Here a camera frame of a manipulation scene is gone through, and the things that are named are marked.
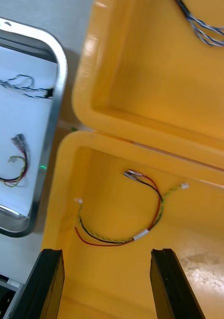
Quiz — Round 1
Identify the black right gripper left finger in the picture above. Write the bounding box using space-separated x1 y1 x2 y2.
13 248 66 319

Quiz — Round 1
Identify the red black green-yellow harness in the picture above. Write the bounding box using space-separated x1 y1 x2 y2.
0 133 30 188
73 169 190 248

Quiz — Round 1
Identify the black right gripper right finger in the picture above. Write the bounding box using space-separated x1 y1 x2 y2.
149 248 205 319

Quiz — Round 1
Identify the yellow-orange plastic bin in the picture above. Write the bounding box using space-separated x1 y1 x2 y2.
40 130 224 319
71 0 224 173

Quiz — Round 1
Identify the steel tray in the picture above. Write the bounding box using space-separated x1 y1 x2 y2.
0 15 68 238

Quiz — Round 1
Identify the blue-white twisted wire harness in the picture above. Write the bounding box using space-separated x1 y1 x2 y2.
176 0 224 47
0 74 55 100

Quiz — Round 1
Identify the white sheet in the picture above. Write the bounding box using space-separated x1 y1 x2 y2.
0 43 59 218

